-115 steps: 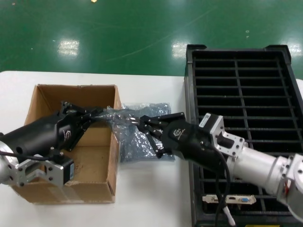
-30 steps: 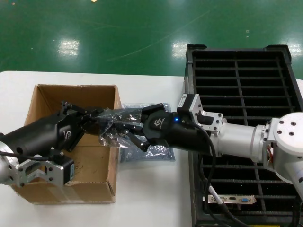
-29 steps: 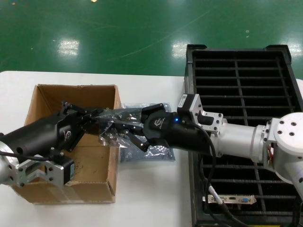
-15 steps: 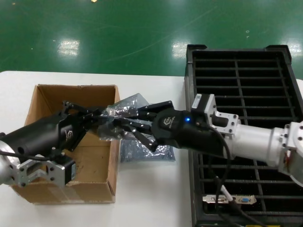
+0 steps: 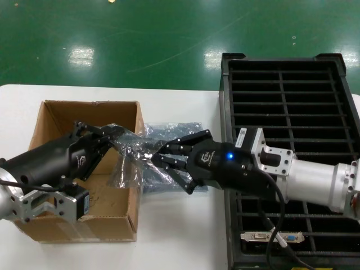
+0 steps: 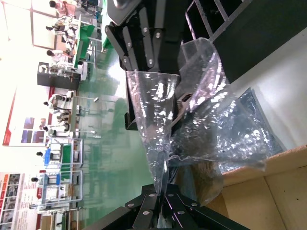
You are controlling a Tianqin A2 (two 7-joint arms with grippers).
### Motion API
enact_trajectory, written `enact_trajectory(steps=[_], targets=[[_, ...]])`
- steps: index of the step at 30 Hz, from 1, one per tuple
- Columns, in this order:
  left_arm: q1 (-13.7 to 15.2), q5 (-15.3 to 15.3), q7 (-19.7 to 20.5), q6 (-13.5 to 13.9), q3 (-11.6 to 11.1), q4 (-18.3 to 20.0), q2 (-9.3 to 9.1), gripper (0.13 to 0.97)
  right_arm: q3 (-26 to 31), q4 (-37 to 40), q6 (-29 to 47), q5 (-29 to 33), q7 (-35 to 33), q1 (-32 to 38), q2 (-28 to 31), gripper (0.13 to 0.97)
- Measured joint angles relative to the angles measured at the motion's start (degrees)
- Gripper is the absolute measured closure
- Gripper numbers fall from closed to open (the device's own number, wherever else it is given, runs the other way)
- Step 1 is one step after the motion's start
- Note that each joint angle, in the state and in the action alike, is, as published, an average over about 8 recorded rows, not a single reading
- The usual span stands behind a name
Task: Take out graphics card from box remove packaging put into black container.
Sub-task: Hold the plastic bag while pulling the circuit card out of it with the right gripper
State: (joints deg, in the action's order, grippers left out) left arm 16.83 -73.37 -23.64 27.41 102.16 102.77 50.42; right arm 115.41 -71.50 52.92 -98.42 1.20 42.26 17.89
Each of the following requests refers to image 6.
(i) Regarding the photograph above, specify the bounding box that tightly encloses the brown cardboard box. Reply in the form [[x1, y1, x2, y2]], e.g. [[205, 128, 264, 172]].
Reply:
[[206, 143, 307, 230]]

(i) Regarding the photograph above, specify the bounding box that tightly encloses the wall poster with photo row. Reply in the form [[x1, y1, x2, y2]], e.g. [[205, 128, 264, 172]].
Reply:
[[0, 171, 46, 230]]

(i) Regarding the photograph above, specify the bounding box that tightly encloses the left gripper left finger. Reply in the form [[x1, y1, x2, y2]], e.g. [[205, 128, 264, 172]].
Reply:
[[83, 184, 160, 230]]

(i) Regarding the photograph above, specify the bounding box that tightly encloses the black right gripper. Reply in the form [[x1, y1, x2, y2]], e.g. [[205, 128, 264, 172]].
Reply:
[[105, 0, 185, 72]]

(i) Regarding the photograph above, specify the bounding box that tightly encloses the pipe rack with blue bin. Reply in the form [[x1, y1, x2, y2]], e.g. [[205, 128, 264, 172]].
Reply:
[[35, 143, 83, 168]]

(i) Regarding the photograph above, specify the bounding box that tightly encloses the wall poster with purple photos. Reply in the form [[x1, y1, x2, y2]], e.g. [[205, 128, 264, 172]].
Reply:
[[2, 82, 56, 147]]

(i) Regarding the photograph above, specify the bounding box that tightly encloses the tall black cabinet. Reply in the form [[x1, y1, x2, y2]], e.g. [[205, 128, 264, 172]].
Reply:
[[37, 61, 81, 88]]

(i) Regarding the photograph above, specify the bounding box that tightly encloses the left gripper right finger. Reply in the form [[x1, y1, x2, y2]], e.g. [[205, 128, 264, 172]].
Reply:
[[163, 184, 250, 230]]

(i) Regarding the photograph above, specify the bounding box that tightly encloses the black slotted container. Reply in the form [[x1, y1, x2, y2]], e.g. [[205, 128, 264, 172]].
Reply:
[[119, 0, 307, 131]]

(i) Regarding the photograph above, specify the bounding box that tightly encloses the person in pale clothes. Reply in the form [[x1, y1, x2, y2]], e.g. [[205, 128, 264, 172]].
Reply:
[[48, 0, 75, 14]]

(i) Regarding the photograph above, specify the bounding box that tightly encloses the translucent antistatic bag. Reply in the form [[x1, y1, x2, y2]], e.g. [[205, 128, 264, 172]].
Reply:
[[126, 38, 268, 209]]

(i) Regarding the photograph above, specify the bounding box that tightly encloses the green cloth table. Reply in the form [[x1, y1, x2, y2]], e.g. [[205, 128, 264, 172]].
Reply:
[[100, 0, 116, 50], [73, 23, 96, 68]]

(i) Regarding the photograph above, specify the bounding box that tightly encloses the white pipe rack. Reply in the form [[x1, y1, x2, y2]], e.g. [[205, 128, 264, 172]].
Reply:
[[38, 169, 83, 209]]

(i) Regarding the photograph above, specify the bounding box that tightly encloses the long white table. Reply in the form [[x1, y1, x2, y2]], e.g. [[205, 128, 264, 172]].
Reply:
[[71, 94, 99, 137]]

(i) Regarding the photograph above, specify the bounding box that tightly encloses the pipe frame workbench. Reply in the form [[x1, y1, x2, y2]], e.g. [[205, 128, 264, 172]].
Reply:
[[38, 206, 82, 230]]

